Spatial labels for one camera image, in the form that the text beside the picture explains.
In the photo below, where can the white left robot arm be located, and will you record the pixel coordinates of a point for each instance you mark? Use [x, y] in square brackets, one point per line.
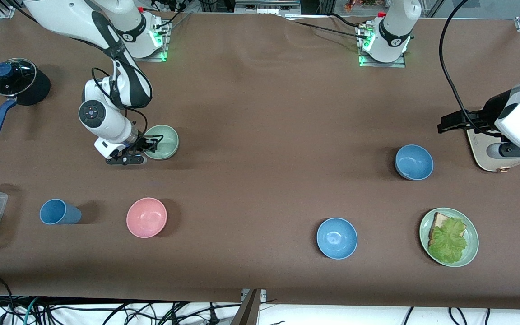
[395, 27]

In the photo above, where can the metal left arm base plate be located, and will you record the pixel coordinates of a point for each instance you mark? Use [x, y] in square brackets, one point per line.
[402, 63]

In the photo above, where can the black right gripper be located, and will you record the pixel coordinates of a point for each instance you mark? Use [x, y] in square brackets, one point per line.
[141, 142]

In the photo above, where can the green bowl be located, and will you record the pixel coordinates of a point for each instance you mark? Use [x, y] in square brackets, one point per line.
[167, 142]

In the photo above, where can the pink bowl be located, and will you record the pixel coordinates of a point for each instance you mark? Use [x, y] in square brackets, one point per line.
[146, 217]

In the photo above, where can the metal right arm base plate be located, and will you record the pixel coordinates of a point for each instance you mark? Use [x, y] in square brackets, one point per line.
[165, 43]

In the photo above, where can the cream white toaster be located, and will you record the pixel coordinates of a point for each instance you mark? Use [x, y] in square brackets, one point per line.
[481, 153]

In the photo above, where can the aluminium frame post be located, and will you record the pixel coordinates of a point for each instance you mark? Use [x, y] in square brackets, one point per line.
[251, 309]

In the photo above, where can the green plate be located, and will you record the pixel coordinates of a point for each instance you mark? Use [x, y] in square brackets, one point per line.
[472, 241]

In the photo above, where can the brown table cover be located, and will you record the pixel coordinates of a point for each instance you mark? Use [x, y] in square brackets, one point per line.
[251, 99]

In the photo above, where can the blue bowl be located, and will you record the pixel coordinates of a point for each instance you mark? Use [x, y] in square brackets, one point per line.
[336, 238]
[413, 162]

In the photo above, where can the grey electronics box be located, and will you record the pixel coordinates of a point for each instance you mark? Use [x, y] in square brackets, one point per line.
[266, 6]

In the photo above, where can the glass pot lid blue knob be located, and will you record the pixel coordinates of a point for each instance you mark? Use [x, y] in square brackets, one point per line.
[14, 79]

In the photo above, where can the green lettuce leaf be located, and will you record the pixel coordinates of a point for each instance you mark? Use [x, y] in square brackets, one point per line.
[449, 241]

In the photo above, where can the blue plastic cup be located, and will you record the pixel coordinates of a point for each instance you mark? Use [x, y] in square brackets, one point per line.
[59, 212]

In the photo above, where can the white bread slice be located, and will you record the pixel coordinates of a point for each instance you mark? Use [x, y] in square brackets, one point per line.
[439, 222]

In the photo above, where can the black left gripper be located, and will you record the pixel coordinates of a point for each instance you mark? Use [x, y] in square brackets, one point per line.
[486, 113]

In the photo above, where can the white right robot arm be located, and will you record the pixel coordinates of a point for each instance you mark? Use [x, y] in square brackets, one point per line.
[106, 122]

